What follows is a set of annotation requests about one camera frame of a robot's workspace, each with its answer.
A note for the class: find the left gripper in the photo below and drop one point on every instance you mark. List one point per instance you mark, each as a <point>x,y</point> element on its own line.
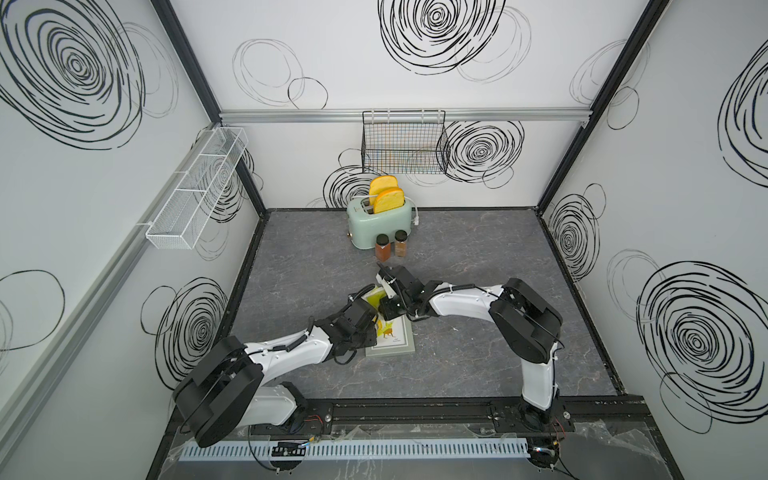
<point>371,338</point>

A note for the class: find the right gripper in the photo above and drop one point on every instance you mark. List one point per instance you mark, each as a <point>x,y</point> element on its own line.
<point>384,307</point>

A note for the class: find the yellow green cloth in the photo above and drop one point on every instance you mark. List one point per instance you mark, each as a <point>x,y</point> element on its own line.
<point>374,298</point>

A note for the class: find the green picture frame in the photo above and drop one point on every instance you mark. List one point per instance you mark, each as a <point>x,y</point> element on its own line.
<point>393,337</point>

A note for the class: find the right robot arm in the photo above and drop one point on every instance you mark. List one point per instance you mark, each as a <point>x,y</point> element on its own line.
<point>530,326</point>

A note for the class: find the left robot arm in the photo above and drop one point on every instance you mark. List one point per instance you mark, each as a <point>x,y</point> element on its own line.
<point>228,388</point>

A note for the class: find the red spice jar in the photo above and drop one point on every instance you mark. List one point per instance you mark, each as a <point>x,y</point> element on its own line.
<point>382,247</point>

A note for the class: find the brown spice jar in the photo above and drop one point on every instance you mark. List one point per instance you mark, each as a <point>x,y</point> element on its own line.
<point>400,243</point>

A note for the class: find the mint green toaster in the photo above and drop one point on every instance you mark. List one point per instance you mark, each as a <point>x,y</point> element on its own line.
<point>364,226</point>

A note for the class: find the front toast slice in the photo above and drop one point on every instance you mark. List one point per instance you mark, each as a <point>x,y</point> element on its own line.
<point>388,199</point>

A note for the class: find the toast slice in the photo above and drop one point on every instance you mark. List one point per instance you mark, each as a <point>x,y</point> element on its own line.
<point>388,199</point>
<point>381,184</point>

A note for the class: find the back toast slice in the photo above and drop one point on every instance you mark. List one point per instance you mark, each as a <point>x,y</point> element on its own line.
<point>381,184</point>

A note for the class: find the white slotted cable duct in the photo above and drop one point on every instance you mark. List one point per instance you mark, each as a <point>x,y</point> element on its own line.
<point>408,449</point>

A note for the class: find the black wire basket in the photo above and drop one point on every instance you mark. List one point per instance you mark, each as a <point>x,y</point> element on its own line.
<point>404,141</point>

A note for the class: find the white wire shelf basket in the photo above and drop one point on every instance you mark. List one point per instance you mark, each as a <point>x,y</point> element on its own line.
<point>206,173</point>

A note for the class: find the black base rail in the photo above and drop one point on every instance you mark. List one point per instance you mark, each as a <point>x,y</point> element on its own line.
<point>501,414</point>

